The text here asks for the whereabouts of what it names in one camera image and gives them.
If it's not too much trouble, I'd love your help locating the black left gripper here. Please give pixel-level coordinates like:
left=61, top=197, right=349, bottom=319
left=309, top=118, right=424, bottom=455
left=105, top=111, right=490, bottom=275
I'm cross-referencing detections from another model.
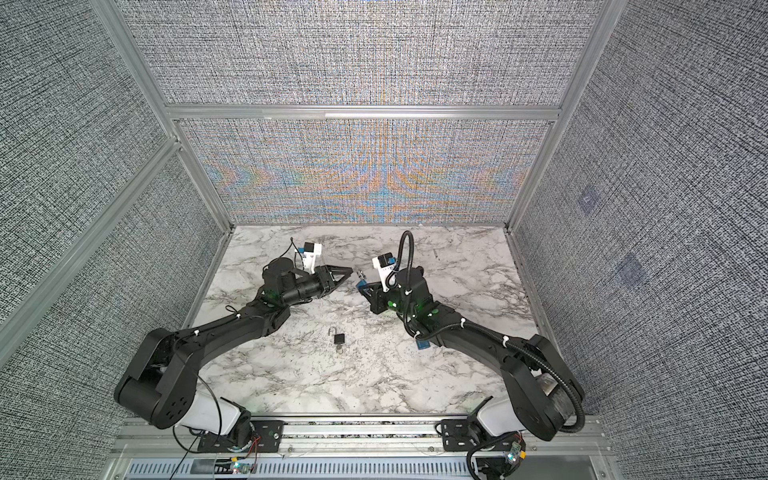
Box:
left=283, top=266, right=353, bottom=309

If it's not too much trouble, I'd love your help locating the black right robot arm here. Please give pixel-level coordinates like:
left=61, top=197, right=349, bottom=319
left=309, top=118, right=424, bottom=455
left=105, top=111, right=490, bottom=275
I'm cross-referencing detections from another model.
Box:
left=357, top=267, right=586, bottom=441

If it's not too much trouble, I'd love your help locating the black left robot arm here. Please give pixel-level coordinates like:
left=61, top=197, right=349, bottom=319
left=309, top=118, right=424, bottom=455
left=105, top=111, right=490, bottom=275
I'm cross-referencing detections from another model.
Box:
left=114, top=257, right=353, bottom=452

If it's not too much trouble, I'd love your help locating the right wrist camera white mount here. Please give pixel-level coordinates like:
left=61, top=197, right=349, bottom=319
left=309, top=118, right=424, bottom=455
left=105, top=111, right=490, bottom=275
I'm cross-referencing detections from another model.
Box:
left=371, top=252, right=399, bottom=292

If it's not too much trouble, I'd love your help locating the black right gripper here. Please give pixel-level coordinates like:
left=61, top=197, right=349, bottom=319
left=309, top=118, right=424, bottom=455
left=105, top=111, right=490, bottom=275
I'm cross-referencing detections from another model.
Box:
left=359, top=280, right=417, bottom=323

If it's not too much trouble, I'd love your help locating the thin black cable left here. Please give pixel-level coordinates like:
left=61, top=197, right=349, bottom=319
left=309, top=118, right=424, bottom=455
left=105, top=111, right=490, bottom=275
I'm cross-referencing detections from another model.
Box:
left=167, top=371, right=259, bottom=480

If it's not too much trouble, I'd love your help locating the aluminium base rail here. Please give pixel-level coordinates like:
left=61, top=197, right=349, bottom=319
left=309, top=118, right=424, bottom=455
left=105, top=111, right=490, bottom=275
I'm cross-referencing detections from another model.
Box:
left=97, top=414, right=625, bottom=479

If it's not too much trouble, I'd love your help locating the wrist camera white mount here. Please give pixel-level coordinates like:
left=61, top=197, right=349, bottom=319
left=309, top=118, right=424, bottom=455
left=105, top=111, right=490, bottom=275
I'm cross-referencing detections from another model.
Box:
left=371, top=252, right=399, bottom=292
left=299, top=242, right=323, bottom=274

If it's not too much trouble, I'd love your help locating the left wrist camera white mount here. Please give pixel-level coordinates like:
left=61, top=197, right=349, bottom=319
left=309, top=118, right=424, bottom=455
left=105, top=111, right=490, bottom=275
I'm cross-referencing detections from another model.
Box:
left=299, top=242, right=323, bottom=274

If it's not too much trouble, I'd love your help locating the black padlock with key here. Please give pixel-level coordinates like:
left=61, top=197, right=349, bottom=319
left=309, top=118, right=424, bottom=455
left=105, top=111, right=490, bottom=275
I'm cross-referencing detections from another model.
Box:
left=328, top=326, right=346, bottom=354

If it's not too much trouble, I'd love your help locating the black corrugated cable right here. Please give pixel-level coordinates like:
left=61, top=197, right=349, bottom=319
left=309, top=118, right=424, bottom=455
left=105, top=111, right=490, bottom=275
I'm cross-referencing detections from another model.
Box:
left=395, top=230, right=586, bottom=434

